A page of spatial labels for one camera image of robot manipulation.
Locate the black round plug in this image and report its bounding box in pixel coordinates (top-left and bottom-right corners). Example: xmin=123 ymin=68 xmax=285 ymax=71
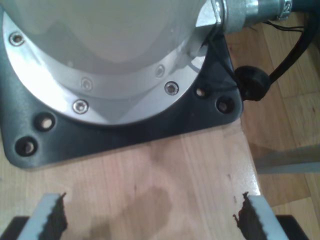
xmin=234 ymin=65 xmax=271 ymax=102

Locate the grey metal beam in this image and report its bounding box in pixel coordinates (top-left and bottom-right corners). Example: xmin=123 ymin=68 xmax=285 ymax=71
xmin=253 ymin=143 xmax=320 ymax=176

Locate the black base cable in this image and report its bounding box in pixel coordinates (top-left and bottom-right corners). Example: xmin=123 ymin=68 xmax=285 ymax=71
xmin=268 ymin=7 xmax=316 ymax=85

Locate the silver metal cable connector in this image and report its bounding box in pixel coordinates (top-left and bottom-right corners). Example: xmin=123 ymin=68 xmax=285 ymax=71
xmin=211 ymin=0 xmax=292 ymax=35

